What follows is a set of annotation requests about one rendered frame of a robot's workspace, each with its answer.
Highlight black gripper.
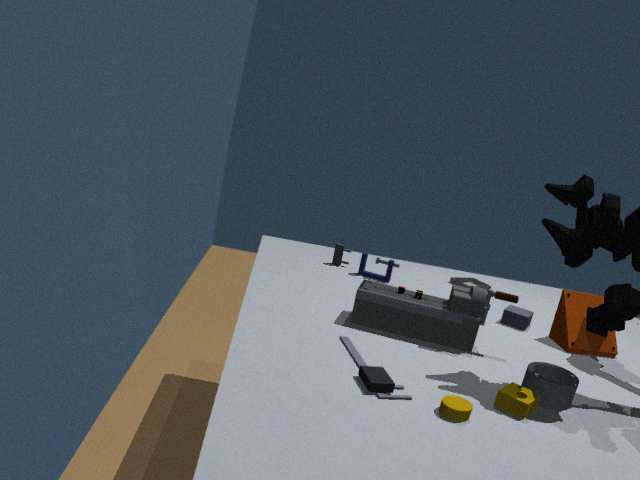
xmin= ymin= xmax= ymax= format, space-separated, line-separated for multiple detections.
xmin=542 ymin=175 xmax=617 ymax=267

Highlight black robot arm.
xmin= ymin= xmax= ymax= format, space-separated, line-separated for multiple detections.
xmin=586 ymin=193 xmax=640 ymax=337

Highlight yellow short cylinder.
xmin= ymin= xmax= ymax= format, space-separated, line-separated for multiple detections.
xmin=439 ymin=395 xmax=473 ymax=422

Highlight yellow block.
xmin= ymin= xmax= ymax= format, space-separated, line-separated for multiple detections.
xmin=494 ymin=382 xmax=541 ymax=420

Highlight blue c-clamp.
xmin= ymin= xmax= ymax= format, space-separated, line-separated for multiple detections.
xmin=358 ymin=252 xmax=399 ymax=283

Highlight grey hollow cylinder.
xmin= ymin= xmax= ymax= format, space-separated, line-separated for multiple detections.
xmin=521 ymin=362 xmax=579 ymax=411

